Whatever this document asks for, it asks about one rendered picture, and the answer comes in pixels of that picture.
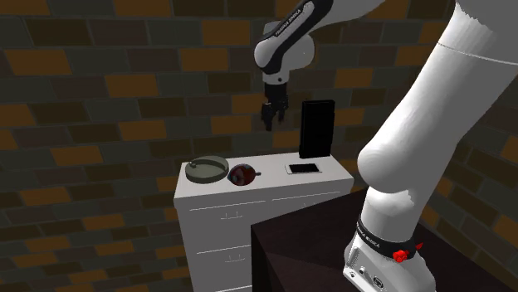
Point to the white chest of drawers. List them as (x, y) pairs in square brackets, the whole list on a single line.
[(226, 230)]

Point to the tall black box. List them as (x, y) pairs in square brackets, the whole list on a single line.
[(316, 129)]

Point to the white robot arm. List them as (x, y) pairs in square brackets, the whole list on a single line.
[(421, 133)]

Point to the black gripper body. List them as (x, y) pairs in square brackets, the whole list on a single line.
[(276, 96)]

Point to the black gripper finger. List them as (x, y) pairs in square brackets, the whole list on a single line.
[(281, 113), (267, 117)]

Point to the dark robot stand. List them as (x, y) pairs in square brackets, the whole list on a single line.
[(319, 246)]

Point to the dark red apple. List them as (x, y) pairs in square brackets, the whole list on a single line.
[(241, 174)]

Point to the white phone with black screen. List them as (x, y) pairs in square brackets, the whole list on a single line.
[(303, 168)]

